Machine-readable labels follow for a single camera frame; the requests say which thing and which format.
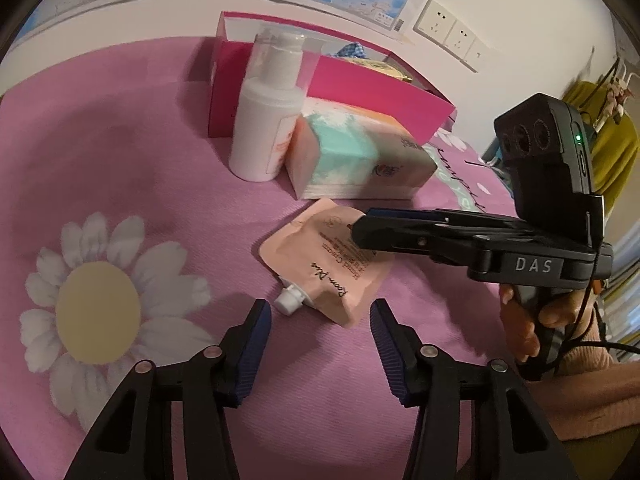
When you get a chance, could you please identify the person's right hand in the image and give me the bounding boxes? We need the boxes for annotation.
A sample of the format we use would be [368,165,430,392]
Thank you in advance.
[499,284,588,361]

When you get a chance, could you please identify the person's right forearm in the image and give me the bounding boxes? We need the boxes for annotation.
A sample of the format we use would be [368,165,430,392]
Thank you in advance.
[520,305,640,443]

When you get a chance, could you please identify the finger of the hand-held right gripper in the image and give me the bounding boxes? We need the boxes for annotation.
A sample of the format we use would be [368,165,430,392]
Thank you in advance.
[367,206,524,239]
[351,215,477,267]

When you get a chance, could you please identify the pink spout pouch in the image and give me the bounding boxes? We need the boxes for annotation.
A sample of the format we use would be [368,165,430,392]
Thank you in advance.
[260,198,396,328]

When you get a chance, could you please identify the white wall switch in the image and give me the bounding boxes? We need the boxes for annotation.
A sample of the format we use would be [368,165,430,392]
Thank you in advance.
[467,40,488,72]

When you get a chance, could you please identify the small yellow box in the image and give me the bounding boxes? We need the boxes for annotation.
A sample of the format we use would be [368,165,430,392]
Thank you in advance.
[350,55,413,83]

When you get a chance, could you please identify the person's olive yellow clothing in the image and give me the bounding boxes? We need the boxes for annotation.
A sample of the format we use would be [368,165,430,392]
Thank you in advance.
[545,425,640,480]

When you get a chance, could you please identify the pink cardboard box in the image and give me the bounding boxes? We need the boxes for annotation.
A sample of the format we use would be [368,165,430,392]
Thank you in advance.
[207,10,457,143]

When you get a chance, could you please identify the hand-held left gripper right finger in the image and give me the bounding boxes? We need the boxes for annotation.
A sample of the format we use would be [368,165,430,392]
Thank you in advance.
[369,299,581,480]

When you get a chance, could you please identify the pastel tissue pack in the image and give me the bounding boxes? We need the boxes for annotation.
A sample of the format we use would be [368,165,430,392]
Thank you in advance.
[286,101,438,201]

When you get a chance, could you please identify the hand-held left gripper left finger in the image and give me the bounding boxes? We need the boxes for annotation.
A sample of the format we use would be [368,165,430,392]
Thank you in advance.
[62,299,273,480]

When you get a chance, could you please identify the white wall socket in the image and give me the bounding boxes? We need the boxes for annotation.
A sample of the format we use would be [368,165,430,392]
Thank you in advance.
[412,0,456,43]
[446,20,476,58]

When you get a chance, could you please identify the white pump bottle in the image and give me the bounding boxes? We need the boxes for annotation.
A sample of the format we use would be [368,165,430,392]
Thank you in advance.
[229,30,323,182]

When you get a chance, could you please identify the pink floral bed sheet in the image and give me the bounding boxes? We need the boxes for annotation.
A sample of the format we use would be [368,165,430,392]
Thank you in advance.
[0,35,531,480]

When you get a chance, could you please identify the olive yellow hanging garment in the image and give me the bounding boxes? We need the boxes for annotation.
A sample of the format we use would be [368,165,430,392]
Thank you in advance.
[562,77,640,196]

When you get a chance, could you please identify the black cable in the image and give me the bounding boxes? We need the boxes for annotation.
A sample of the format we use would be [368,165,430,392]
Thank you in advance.
[555,255,640,376]

